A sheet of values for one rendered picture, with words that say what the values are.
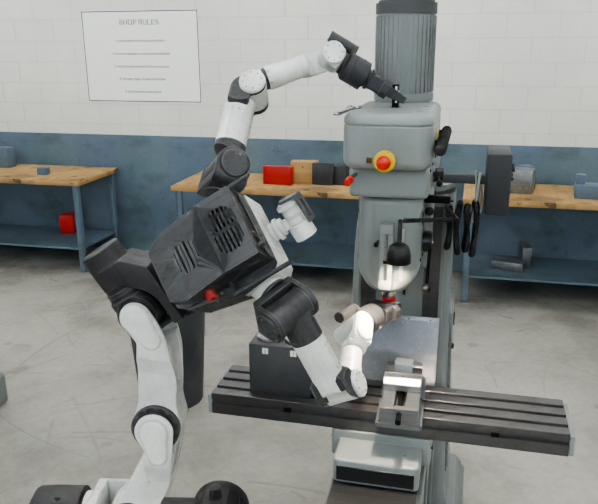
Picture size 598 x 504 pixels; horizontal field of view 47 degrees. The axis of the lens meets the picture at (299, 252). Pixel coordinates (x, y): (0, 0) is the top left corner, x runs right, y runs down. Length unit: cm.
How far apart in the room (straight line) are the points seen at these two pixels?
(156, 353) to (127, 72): 539
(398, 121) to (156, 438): 113
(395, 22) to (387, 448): 138
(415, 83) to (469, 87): 404
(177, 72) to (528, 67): 320
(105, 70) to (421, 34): 524
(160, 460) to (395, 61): 143
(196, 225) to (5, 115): 628
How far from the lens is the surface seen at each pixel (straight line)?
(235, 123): 201
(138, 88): 714
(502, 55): 638
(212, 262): 174
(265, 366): 244
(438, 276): 268
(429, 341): 273
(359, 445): 242
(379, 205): 216
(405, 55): 234
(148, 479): 222
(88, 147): 747
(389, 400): 232
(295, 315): 180
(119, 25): 719
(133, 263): 192
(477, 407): 249
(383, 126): 199
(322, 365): 185
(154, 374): 205
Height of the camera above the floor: 208
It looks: 17 degrees down
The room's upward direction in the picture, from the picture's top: straight up
